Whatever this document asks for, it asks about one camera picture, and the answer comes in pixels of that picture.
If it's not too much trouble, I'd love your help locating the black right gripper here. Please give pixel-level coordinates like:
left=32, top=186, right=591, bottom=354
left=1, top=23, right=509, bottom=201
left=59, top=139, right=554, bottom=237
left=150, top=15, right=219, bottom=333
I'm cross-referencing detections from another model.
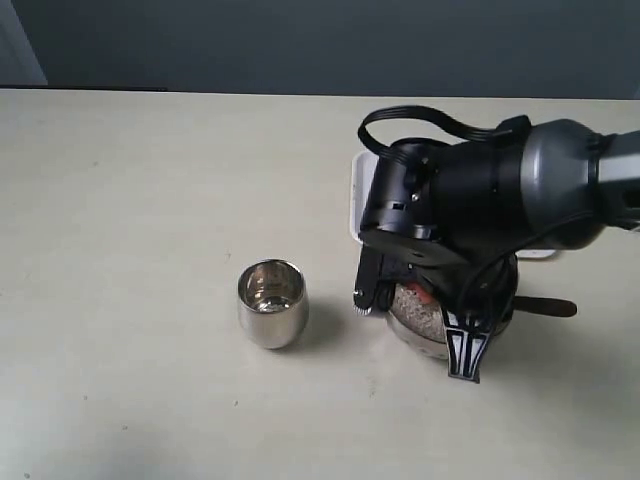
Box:
left=352, top=138, right=530, bottom=383

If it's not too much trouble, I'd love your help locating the dark red wooden spoon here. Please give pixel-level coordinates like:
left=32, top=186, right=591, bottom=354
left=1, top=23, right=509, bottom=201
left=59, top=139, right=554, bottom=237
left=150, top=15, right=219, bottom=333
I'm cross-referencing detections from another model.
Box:
left=406, top=283, right=578, bottom=318

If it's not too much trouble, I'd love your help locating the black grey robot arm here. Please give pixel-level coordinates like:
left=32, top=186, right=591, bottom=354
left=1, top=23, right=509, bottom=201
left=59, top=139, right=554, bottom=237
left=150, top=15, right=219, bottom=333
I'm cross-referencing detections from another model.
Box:
left=353, top=109, right=639, bottom=382

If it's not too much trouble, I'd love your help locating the steel bowl of rice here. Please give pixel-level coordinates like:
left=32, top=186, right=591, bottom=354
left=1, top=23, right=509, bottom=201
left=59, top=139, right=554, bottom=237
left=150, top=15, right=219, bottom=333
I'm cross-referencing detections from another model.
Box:
left=385, top=255, right=519, bottom=362

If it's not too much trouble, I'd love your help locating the small steel cup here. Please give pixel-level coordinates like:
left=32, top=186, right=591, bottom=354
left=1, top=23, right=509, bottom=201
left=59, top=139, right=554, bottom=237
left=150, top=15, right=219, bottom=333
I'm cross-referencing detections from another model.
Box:
left=237, top=259, right=309, bottom=350

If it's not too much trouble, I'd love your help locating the white plastic tray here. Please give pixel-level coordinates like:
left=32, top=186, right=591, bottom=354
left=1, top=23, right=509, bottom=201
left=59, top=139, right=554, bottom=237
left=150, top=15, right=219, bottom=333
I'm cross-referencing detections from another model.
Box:
left=349, top=151, right=557, bottom=261

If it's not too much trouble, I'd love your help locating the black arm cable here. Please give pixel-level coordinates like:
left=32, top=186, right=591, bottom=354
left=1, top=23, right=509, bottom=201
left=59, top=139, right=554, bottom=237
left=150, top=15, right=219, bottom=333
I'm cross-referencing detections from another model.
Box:
left=357, top=104, right=531, bottom=156

